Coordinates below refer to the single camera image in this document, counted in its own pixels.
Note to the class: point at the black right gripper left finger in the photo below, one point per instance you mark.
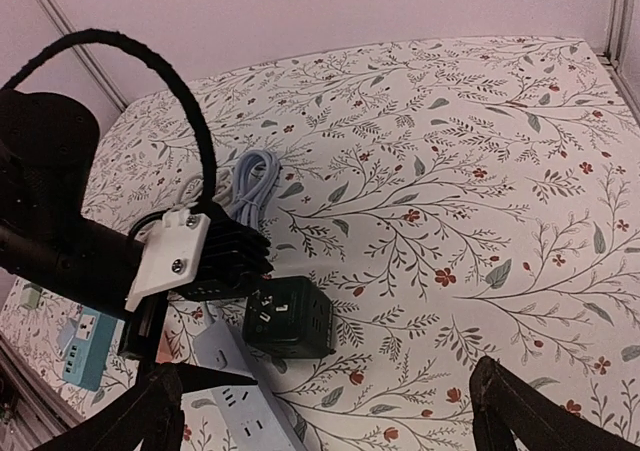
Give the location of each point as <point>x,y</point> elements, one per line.
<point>147,417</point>

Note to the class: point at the right aluminium frame post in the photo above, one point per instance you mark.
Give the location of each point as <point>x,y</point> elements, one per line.
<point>621,49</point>

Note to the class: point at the pink cube adapter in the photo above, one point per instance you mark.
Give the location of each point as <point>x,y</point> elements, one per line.
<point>164,353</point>

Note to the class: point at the dark green cube socket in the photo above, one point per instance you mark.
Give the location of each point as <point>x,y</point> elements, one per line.
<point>289,318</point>

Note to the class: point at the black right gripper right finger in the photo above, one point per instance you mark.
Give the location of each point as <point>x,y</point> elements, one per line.
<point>507,409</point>

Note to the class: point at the aluminium front rail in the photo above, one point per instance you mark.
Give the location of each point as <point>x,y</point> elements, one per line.
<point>38,413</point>

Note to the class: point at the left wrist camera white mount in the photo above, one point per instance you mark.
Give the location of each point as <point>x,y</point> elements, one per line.
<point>170,256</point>

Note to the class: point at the teal power strip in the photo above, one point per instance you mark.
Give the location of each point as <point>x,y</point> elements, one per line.
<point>85,343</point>

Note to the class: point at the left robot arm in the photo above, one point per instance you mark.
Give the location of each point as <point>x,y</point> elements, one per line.
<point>48,142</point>

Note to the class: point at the light blue power strip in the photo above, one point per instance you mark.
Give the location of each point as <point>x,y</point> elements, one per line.
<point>252,415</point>

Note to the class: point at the floral tablecloth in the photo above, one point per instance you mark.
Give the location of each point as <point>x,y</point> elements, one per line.
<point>455,199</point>

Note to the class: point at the light green cube adapter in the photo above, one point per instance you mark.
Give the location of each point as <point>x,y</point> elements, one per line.
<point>30,296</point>

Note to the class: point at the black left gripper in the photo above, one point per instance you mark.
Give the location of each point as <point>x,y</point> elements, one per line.
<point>233,260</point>

